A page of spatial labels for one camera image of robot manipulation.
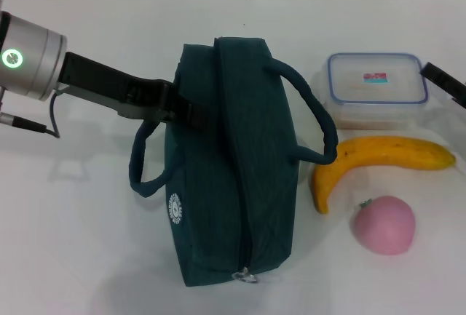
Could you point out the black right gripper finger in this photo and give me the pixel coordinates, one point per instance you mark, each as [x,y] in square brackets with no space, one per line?
[448,84]

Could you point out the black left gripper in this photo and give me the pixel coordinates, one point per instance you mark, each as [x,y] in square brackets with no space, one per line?
[116,91]

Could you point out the dark teal lunch bag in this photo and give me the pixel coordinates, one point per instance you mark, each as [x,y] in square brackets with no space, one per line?
[236,169]

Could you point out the yellow banana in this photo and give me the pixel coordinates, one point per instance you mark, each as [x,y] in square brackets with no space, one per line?
[386,149]

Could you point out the pink toy peach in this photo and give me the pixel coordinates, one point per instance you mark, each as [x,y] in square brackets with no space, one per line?
[382,226]

